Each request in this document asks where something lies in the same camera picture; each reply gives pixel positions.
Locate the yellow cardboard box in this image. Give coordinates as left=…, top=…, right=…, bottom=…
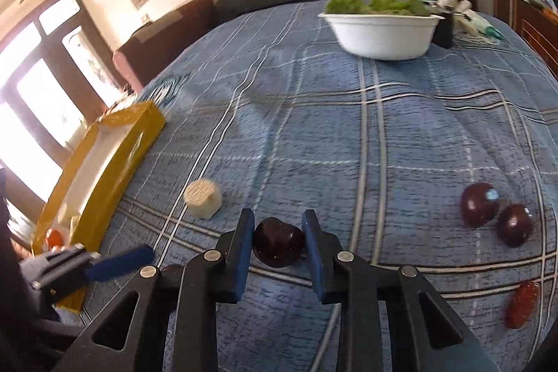
left=31, top=101, right=166, bottom=314

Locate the red strawberry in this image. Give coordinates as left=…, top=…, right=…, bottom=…
left=505, top=280, right=541, bottom=330

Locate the beige cork block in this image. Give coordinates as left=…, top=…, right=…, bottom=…
left=183, top=179, right=223, bottom=220

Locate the black box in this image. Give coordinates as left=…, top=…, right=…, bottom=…
left=431, top=8, right=457, bottom=49

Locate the window with dark frame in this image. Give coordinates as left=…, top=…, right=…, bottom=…
left=0, top=0, right=128, bottom=205

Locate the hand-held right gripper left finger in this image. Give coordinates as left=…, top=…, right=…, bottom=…
left=52, top=207, right=256, bottom=372

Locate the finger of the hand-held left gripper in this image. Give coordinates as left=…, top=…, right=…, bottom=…
left=20, top=244, right=156, bottom=304

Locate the white bowl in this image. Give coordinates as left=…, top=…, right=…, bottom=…
left=317, top=12, right=446, bottom=61

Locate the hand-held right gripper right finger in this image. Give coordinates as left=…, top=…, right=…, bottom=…
left=302, top=209, right=502, bottom=372

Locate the wooden cabinet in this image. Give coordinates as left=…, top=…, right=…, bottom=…
left=482, top=0, right=558, bottom=82

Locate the blue plaid blanket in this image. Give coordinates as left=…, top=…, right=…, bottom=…
left=81, top=0, right=558, bottom=372

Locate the green lettuce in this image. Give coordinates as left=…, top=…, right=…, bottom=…
left=325, top=0, right=433, bottom=18

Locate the green and white tube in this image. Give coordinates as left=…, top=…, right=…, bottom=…
left=457, top=12, right=509, bottom=44

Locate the brown armchair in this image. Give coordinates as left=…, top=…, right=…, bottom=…
left=112, top=0, right=216, bottom=94

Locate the dark red plum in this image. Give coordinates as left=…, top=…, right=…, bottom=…
left=461, top=181, right=500, bottom=229
left=254, top=217, right=306, bottom=269
left=497, top=204, right=535, bottom=248

